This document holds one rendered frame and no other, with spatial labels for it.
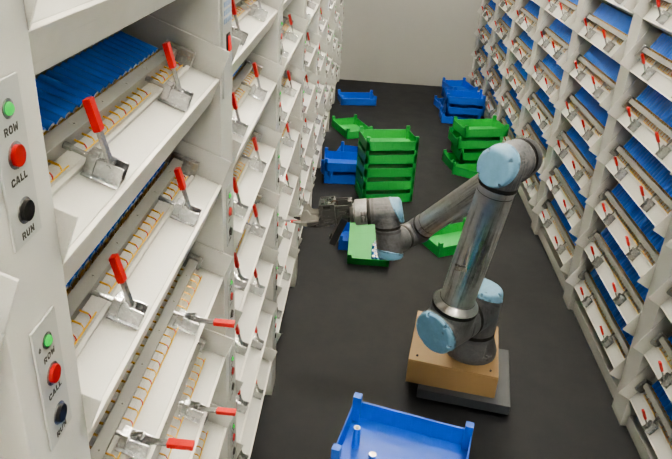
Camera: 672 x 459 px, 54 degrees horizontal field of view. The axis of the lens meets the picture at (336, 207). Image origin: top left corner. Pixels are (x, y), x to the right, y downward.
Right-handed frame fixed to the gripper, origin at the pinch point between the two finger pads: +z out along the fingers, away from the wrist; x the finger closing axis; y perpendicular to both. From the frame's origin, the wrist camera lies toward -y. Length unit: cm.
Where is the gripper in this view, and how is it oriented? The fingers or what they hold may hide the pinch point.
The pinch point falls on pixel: (297, 221)
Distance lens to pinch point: 228.8
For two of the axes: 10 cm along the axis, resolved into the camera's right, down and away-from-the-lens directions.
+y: -1.0, -9.0, -4.3
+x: -0.6, 4.3, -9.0
